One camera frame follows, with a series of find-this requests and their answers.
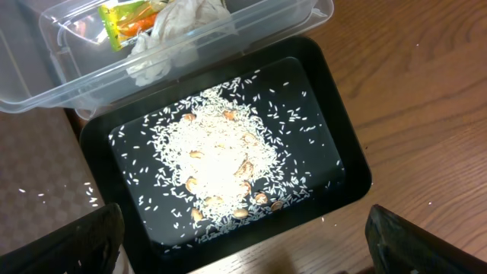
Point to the green orange snack wrapper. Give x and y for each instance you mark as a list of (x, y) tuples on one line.
[(124, 21)]

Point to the black plastic tray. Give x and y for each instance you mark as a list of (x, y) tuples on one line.
[(342, 160)]

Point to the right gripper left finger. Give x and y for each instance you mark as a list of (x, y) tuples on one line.
[(87, 245)]

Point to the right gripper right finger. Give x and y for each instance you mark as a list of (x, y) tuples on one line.
[(398, 246)]

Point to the dark brown serving tray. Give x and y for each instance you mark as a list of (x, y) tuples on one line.
[(45, 180)]

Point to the white napkin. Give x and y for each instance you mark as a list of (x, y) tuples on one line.
[(178, 18)]

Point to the clear plastic bin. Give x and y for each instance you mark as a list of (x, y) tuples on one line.
[(60, 53)]

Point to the pile of spilled rice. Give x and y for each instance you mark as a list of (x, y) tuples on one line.
[(225, 157)]

